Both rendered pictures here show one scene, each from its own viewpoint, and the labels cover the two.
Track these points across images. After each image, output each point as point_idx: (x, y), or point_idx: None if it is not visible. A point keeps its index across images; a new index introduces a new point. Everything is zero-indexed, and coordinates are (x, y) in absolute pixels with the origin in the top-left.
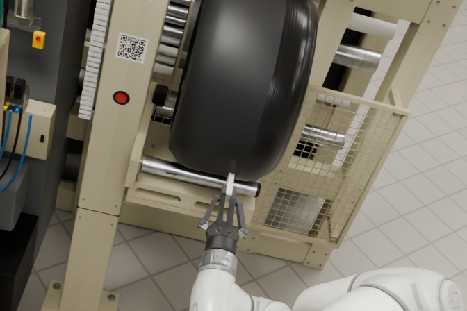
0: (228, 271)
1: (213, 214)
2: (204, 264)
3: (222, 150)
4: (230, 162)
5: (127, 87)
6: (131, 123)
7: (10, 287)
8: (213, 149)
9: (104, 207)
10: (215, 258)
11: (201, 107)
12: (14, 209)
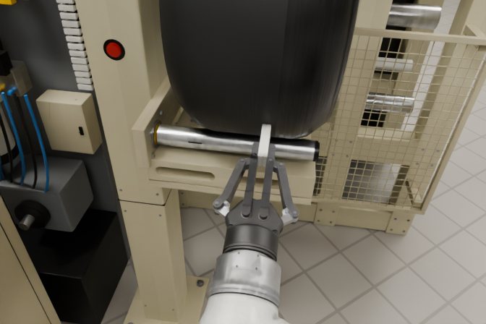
0: (260, 296)
1: (261, 190)
2: (215, 284)
3: (237, 83)
4: (256, 103)
5: (116, 32)
6: (139, 85)
7: (82, 288)
8: (223, 83)
9: (146, 197)
10: (233, 271)
11: (181, 6)
12: (66, 209)
